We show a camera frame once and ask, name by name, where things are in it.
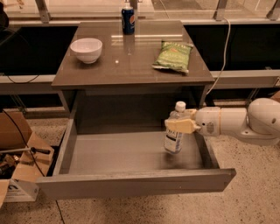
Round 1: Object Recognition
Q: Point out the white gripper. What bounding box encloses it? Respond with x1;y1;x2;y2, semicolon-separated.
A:
164;107;221;137

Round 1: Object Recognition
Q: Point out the clear plastic water bottle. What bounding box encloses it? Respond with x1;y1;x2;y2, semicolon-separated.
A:
164;101;186;154

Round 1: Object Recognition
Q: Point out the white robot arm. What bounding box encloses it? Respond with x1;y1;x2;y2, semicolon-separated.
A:
164;98;280;145

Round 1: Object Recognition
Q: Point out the grey cabinet counter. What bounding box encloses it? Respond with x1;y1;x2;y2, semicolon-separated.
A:
52;20;214;108

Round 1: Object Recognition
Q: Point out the open grey drawer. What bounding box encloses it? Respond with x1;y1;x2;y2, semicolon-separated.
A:
35;92;237;201

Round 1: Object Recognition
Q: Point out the green chip bag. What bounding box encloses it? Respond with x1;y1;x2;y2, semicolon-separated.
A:
152;41;194;74

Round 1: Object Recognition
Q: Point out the blue pepsi can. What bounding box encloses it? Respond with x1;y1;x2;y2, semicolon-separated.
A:
121;3;135;35

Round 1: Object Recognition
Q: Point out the white ceramic bowl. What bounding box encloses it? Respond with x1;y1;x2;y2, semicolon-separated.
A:
70;38;102;64

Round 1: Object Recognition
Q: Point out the black-tipped metal rod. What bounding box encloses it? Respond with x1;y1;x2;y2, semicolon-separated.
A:
0;147;51;155

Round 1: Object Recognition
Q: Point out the cardboard box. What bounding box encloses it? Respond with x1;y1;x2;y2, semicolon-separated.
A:
0;112;54;207

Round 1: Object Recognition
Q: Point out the white cable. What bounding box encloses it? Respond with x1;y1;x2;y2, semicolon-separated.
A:
206;17;232;96

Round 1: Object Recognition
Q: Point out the black cable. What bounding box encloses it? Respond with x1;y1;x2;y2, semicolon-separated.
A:
0;27;67;224

